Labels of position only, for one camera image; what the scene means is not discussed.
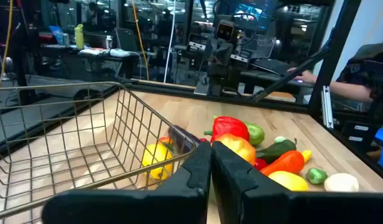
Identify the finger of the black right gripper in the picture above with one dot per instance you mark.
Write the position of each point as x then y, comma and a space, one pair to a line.
228, 53
219, 53

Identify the small green bell pepper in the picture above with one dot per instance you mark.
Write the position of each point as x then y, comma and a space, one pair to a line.
316, 176

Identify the black keyboard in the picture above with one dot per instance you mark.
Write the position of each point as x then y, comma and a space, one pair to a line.
270, 66

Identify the blue box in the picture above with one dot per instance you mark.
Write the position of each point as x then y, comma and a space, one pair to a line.
57, 35

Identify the person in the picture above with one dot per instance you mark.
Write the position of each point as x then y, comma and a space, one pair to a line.
365, 77

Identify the black desk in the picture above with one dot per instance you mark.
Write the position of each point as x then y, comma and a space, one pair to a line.
85, 60
272, 77

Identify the orange red peach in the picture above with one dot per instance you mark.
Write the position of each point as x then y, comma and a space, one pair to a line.
239, 146

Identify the yellow chili pepper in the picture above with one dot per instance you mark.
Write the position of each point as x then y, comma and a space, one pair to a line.
307, 155

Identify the white garlic bulb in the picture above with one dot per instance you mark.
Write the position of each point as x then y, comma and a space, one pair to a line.
340, 183

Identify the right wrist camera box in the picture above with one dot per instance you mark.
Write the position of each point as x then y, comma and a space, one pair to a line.
225, 30

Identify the white pole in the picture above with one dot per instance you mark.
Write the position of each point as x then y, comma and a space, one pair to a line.
170, 40

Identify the white bottle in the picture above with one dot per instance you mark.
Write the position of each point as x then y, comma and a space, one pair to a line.
108, 42

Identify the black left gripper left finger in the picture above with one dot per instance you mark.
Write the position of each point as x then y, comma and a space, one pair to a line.
179, 202

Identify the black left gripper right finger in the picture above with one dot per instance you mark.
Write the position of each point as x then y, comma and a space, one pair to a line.
241, 199

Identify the person's hand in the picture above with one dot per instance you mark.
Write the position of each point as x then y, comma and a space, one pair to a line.
305, 76

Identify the orange carrot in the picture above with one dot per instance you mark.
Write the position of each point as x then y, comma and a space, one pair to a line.
286, 161

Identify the silver aluminium bracket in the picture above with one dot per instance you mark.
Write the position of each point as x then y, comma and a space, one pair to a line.
327, 107

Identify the light green cucumber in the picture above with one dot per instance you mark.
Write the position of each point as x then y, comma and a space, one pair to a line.
256, 133

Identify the small red vegetable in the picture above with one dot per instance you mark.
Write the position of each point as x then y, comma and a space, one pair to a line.
260, 164

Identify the small orange tomato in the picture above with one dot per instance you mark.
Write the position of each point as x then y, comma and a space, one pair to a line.
165, 140

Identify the computer monitor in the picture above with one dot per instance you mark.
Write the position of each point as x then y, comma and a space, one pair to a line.
253, 11

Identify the small white green vegetable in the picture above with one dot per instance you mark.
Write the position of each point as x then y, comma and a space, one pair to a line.
280, 139

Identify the red bell pepper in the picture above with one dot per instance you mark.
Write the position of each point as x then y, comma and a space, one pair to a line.
228, 127

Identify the yellow lemon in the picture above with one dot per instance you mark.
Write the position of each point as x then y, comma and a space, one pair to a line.
288, 181
155, 158

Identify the yellow green bottle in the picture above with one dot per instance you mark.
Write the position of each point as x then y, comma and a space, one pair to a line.
79, 37

